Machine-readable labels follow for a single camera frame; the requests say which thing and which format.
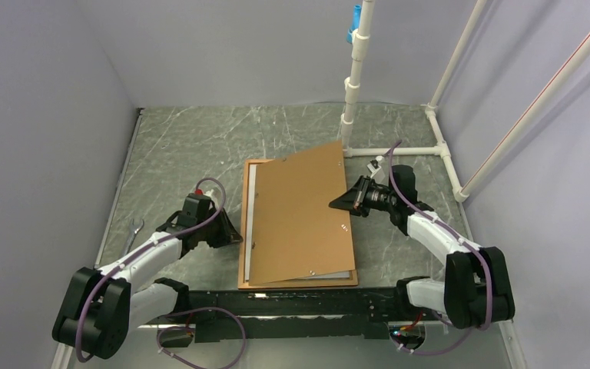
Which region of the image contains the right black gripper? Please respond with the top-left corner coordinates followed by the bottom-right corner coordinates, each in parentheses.
top-left (330, 175), bottom-right (396, 217)

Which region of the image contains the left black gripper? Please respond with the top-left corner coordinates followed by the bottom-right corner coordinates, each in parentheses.
top-left (197, 208), bottom-right (242, 248)

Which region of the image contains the brown backing board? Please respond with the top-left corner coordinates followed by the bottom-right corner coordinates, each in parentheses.
top-left (247, 140), bottom-right (357, 287)

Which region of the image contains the wooden picture frame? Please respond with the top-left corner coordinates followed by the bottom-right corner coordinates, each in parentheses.
top-left (237, 159), bottom-right (359, 291)

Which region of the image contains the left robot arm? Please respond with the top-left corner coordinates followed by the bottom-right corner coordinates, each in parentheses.
top-left (51, 190), bottom-right (242, 360)

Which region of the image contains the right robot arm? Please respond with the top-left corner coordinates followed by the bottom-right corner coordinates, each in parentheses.
top-left (329, 165), bottom-right (515, 329)

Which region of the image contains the silver wrench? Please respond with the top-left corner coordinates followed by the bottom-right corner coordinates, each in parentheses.
top-left (120, 218), bottom-right (144, 257)

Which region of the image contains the blue clip on pipe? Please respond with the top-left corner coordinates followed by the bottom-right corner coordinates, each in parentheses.
top-left (346, 5), bottom-right (362, 44)

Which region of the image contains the white pvc pipe stand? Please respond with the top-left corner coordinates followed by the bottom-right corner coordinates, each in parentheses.
top-left (336, 0), bottom-right (590, 203)

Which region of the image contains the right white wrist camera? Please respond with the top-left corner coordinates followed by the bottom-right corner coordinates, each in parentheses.
top-left (366, 155), bottom-right (386, 182)

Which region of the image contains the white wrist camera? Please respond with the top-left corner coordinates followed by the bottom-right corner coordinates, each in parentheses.
top-left (366, 155), bottom-right (386, 182)
top-left (194, 188), bottom-right (222, 202)

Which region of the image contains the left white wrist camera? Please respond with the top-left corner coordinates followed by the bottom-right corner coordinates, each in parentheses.
top-left (194, 188), bottom-right (222, 202)

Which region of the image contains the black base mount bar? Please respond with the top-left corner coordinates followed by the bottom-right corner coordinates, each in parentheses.
top-left (150, 287), bottom-right (436, 343)

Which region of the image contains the aluminium rail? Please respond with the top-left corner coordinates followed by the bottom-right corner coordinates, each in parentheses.
top-left (49, 322), bottom-right (527, 368)

